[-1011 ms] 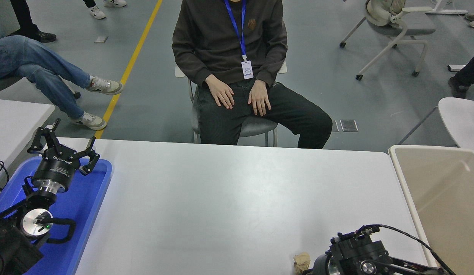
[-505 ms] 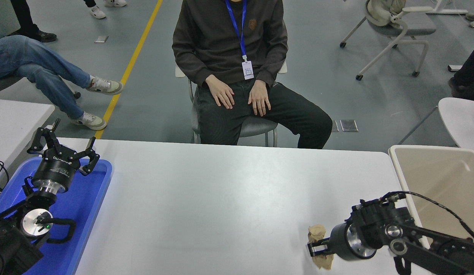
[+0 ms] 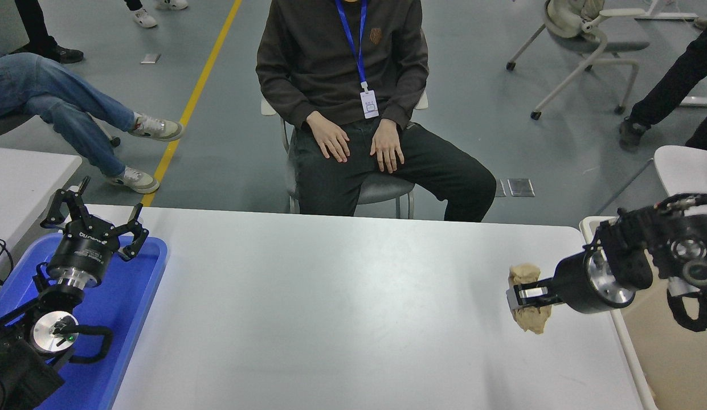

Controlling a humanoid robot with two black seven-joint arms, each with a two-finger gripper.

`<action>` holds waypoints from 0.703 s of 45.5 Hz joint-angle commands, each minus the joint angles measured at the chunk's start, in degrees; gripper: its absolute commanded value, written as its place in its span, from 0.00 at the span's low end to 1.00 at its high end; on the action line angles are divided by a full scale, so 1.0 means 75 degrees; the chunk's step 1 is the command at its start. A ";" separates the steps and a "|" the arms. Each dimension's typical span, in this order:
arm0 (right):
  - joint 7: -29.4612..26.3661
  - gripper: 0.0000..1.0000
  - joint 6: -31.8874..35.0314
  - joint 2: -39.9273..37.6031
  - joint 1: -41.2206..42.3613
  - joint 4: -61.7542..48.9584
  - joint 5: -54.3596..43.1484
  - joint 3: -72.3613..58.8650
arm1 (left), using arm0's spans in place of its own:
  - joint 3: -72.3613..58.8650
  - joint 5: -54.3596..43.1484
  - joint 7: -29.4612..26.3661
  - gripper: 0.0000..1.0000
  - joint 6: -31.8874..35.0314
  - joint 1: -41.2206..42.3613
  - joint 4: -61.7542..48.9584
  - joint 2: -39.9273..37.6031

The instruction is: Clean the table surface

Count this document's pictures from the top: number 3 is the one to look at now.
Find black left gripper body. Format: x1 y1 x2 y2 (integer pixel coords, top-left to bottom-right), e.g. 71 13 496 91
47 216 121 281

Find white rolling office chair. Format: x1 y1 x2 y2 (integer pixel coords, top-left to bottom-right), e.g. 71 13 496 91
506 0 651 120

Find white side table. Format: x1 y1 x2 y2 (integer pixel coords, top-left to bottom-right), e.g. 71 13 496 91
0 147 82 268

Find grey laptop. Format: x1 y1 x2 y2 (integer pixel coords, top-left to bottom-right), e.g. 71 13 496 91
0 0 32 64

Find beige garment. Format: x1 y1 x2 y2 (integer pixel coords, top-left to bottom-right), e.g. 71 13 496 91
546 0 606 39

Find person in white shoes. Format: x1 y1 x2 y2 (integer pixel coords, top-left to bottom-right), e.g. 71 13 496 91
124 0 190 29

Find tan paper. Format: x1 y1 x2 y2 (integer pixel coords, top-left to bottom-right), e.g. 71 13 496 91
508 262 553 335

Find blue lanyard with badge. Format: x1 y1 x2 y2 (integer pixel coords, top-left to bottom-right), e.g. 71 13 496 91
335 0 380 119

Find person in black trousers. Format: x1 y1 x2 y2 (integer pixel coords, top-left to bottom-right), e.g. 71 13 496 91
13 0 85 64

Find seated person with lanyard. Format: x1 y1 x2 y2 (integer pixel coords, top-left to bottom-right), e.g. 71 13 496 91
256 0 497 223

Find blue plastic tray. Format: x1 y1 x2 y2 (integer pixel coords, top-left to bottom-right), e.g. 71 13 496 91
0 233 169 410

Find large pale bin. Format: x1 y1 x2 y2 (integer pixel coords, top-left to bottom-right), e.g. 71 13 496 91
579 215 707 410

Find person's left hand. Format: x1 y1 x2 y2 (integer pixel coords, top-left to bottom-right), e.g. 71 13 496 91
370 118 405 174

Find person in dark shoes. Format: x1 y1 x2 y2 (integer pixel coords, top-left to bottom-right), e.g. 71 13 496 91
619 20 707 153

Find seated person in jeans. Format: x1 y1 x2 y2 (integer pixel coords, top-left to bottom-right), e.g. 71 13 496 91
0 50 185 195

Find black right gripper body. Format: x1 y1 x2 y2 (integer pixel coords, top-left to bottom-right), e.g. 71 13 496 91
551 251 623 315

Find person's right hand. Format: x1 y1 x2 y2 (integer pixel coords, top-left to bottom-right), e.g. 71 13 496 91
306 111 350 163

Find grey chair with metal legs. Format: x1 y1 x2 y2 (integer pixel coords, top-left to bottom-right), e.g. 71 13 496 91
261 91 429 220

